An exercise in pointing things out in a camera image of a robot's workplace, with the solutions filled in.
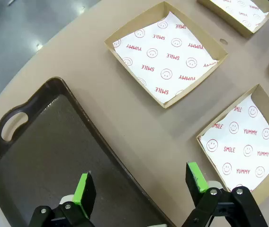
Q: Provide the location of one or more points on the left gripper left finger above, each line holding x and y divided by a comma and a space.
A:
87, 196

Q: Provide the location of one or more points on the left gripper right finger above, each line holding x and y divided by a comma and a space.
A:
196, 179

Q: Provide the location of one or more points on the white smiley print paper liner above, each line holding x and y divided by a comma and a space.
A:
165, 59
241, 142
243, 10

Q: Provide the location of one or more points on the brown cardboard box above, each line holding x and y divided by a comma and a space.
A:
205, 35
224, 16
264, 99

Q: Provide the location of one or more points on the dark brown serving tray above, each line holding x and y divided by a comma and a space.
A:
54, 153

